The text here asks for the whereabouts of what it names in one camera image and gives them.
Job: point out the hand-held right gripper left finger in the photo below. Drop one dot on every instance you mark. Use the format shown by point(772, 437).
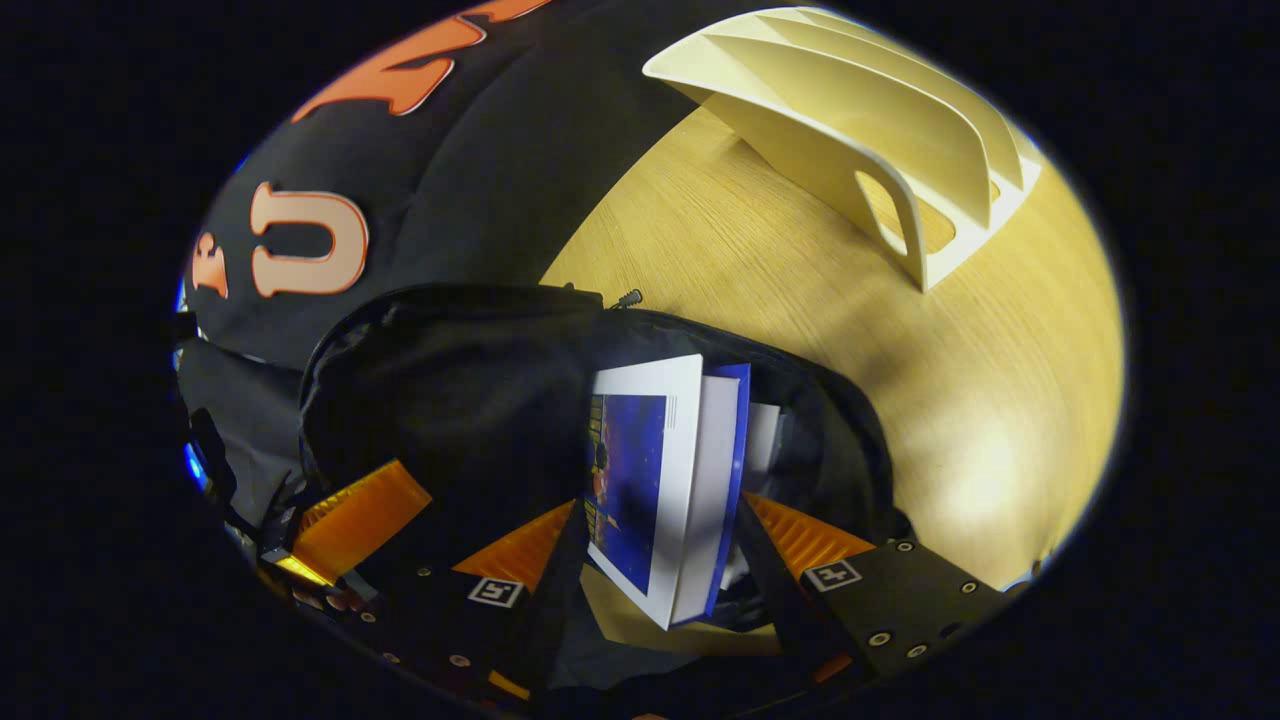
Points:
point(560, 600)

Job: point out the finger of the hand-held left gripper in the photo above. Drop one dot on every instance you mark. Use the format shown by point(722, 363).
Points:
point(360, 515)

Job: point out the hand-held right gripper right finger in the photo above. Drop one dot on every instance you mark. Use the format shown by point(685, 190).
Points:
point(790, 600)

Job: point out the blue and white book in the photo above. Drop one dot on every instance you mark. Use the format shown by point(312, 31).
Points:
point(630, 470)

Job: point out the black schoolbag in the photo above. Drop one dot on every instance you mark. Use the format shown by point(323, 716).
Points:
point(470, 400)

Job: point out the white portrait cover book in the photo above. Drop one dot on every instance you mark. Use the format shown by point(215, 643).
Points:
point(765, 440)

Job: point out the cream plastic bookshelf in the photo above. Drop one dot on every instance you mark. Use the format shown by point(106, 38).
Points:
point(850, 140)

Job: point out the black backdrop cloth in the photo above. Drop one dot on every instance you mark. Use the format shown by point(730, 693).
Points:
point(480, 180)
point(250, 420)

